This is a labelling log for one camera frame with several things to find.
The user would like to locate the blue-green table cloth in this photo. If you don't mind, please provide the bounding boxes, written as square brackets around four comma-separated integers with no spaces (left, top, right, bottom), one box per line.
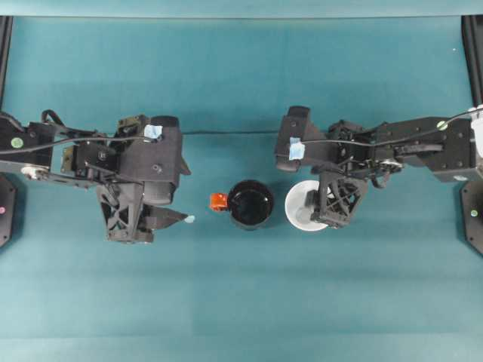
[0,14,483,362]

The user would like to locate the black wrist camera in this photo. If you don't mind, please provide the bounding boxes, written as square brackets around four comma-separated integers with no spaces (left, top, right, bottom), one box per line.
[274,105,330,173]
[115,115,186,207]

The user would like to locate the black frame rail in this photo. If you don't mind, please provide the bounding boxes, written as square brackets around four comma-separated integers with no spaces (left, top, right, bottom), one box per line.
[0,15,14,110]
[460,15,483,109]

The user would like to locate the thin wrist camera cable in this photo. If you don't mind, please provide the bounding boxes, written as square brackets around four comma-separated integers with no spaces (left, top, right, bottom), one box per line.
[0,136,159,155]
[301,107,483,146]

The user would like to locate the black cup holder red handle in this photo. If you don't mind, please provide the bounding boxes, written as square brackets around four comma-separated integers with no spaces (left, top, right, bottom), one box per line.
[209,179,275,232]

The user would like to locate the pale teal backdrop sheet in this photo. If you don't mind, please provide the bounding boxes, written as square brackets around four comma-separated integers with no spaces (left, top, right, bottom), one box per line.
[0,0,483,18]

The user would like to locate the white paper cup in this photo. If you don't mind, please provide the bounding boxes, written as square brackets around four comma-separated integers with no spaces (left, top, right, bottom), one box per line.
[285,179,333,232]

